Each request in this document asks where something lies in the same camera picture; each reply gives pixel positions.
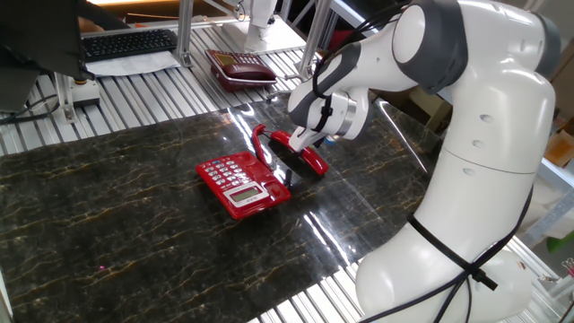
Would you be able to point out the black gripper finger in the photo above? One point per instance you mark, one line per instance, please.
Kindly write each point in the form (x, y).
(298, 152)

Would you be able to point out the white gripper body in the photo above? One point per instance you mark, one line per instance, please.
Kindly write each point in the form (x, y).
(302, 139)

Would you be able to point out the red telephone handset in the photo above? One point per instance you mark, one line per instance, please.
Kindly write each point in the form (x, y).
(316, 162)

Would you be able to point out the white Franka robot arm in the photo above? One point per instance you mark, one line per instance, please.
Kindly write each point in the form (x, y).
(484, 179)

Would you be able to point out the red telephone base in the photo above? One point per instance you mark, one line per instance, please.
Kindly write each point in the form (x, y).
(251, 195)

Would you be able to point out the dark red desk telephone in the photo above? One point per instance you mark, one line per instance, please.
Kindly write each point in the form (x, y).
(242, 71)

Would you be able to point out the dark marble pattern mat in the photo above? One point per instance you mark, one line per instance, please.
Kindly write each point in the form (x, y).
(134, 224)

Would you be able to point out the white paper sheet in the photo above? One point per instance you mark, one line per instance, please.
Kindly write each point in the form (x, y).
(134, 64)

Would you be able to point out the black computer keyboard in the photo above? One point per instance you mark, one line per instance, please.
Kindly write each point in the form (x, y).
(127, 44)

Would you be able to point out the small orange cardboard box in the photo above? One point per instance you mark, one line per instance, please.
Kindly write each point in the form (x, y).
(560, 150)

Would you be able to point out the green object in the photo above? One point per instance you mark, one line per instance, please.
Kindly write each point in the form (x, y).
(562, 243)

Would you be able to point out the black computer monitor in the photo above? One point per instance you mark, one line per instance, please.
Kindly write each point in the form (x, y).
(36, 36)

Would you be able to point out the pink clips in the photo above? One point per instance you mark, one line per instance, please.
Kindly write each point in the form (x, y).
(569, 266)

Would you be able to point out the silver blue gripper camera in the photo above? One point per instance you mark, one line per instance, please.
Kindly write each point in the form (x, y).
(330, 140)

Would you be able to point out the aluminium post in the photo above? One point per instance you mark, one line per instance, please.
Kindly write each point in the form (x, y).
(185, 31)
(314, 31)

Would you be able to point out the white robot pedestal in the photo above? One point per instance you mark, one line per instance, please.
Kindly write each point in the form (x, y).
(260, 27)

